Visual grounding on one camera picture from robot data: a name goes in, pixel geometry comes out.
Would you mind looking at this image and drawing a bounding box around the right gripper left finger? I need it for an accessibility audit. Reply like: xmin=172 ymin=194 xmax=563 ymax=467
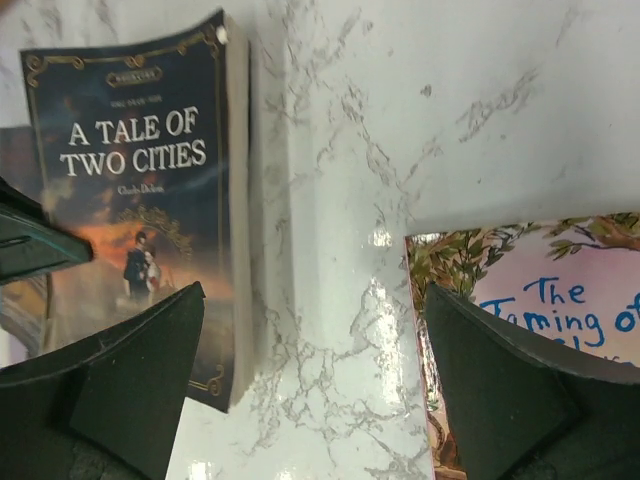
xmin=1 ymin=283 xmax=204 ymax=479

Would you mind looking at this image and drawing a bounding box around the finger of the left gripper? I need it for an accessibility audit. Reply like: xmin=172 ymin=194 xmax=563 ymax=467
xmin=0 ymin=179 xmax=93 ymax=285

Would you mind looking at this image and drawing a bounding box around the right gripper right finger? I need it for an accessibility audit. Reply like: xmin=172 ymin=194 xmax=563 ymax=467
xmin=424 ymin=283 xmax=639 ymax=479

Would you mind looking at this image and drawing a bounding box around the A Tale of Two Cities book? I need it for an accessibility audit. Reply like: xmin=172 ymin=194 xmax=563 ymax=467
xmin=21 ymin=10 xmax=254 ymax=412

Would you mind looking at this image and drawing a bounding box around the Taming of the Shrew book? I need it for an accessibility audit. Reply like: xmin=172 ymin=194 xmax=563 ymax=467
xmin=405 ymin=212 xmax=639 ymax=479

